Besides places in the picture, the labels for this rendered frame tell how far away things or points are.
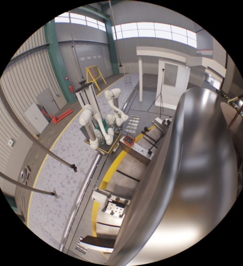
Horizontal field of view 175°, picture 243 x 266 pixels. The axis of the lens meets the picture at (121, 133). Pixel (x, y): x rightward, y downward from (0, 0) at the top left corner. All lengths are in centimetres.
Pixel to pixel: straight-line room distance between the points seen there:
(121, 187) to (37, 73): 749
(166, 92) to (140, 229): 397
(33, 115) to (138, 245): 608
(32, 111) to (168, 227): 613
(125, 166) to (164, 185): 154
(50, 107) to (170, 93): 756
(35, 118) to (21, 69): 373
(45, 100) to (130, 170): 659
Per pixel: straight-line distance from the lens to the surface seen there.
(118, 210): 125
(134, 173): 173
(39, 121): 611
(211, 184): 39
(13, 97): 660
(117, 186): 173
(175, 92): 399
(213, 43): 325
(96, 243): 208
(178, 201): 28
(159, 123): 238
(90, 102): 152
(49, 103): 683
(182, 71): 388
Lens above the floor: 202
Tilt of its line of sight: 50 degrees down
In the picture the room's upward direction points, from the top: 10 degrees counter-clockwise
